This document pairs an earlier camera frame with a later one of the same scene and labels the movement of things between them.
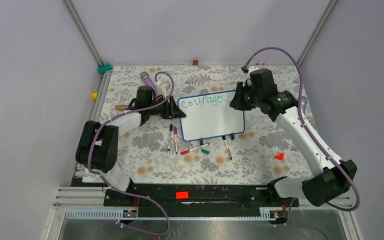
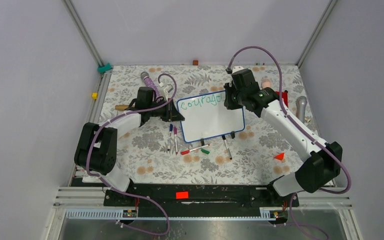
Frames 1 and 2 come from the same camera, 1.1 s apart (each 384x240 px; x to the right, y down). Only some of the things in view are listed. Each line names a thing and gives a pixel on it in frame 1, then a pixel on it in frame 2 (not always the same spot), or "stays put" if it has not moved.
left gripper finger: [175, 111] stays put
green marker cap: [205, 151] stays put
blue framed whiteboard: [209, 116] stays put
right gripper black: [237, 103] -> [228, 103]
